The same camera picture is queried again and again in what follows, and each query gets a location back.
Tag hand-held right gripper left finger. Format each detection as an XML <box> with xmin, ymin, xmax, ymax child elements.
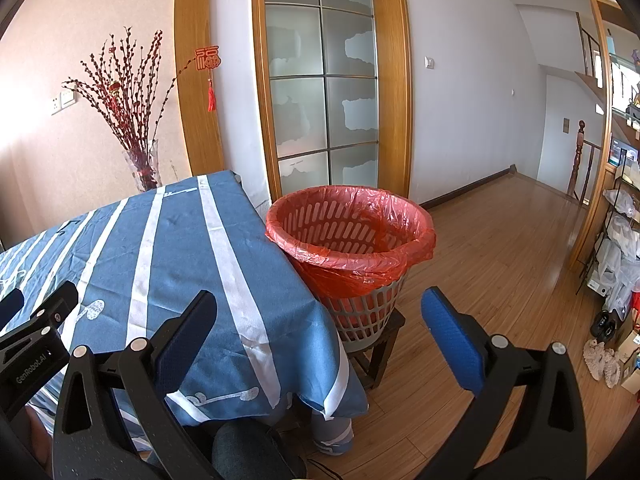
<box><xmin>52</xmin><ymin>290</ymin><xmax>218</xmax><ymax>480</ymax></box>

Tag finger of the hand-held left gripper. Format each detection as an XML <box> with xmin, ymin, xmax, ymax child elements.
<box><xmin>0</xmin><ymin>280</ymin><xmax>80</xmax><ymax>367</ymax></box>
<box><xmin>0</xmin><ymin>287</ymin><xmax>26</xmax><ymax>334</ymax></box>

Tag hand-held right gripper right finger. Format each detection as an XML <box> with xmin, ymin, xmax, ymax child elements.
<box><xmin>421</xmin><ymin>287</ymin><xmax>587</xmax><ymax>480</ymax></box>

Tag grey plastic waste basket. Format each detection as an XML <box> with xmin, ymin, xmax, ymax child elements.
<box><xmin>265</xmin><ymin>185</ymin><xmax>437</xmax><ymax>349</ymax></box>

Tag red bin liner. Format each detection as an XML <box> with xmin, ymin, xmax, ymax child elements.
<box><xmin>265</xmin><ymin>185</ymin><xmax>437</xmax><ymax>302</ymax></box>

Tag dark wooden stool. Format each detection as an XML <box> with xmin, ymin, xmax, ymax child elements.
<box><xmin>345</xmin><ymin>309</ymin><xmax>406</xmax><ymax>391</ymax></box>

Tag blue white striped tablecloth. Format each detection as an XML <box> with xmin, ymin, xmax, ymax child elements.
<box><xmin>0</xmin><ymin>170</ymin><xmax>370</xmax><ymax>457</ymax></box>

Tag person's leg in jeans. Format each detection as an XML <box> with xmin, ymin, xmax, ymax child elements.
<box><xmin>210</xmin><ymin>419</ymin><xmax>307</xmax><ymax>480</ymax></box>

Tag white fluffy slippers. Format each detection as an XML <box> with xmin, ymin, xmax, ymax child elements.
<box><xmin>583</xmin><ymin>338</ymin><xmax>621</xmax><ymax>389</ymax></box>

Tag black shoes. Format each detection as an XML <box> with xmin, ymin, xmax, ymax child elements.
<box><xmin>589</xmin><ymin>309</ymin><xmax>624</xmax><ymax>344</ymax></box>

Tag clear glass vase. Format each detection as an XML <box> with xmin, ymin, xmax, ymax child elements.
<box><xmin>123</xmin><ymin>139</ymin><xmax>162</xmax><ymax>192</ymax></box>

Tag black metal rack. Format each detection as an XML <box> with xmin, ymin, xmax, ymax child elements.
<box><xmin>575</xmin><ymin>105</ymin><xmax>640</xmax><ymax>312</ymax></box>

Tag cardboard box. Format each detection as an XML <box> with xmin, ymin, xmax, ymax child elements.
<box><xmin>619</xmin><ymin>329</ymin><xmax>640</xmax><ymax>394</ymax></box>

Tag white bags on rack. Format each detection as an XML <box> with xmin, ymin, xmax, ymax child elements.
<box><xmin>595</xmin><ymin>187</ymin><xmax>640</xmax><ymax>312</ymax></box>

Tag red berry branches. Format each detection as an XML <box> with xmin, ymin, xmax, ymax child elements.
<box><xmin>62</xmin><ymin>30</ymin><xmax>197</xmax><ymax>171</ymax></box>

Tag frosted glass door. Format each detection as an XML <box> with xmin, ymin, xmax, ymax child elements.
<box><xmin>263</xmin><ymin>0</ymin><xmax>379</xmax><ymax>197</ymax></box>

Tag red hanging tassel ornament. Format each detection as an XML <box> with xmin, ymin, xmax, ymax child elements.
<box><xmin>194</xmin><ymin>45</ymin><xmax>222</xmax><ymax>113</ymax></box>

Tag wooden doorway frame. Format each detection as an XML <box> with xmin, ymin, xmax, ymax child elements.
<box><xmin>569</xmin><ymin>0</ymin><xmax>627</xmax><ymax>272</ymax></box>

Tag wooden stair newel post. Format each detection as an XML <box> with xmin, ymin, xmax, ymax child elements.
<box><xmin>566</xmin><ymin>119</ymin><xmax>588</xmax><ymax>199</ymax></box>

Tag wooden wall trim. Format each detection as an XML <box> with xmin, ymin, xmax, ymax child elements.
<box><xmin>173</xmin><ymin>0</ymin><xmax>227</xmax><ymax>179</ymax></box>

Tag wooden door frame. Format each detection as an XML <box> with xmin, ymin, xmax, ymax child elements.
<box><xmin>251</xmin><ymin>0</ymin><xmax>414</xmax><ymax>212</ymax></box>

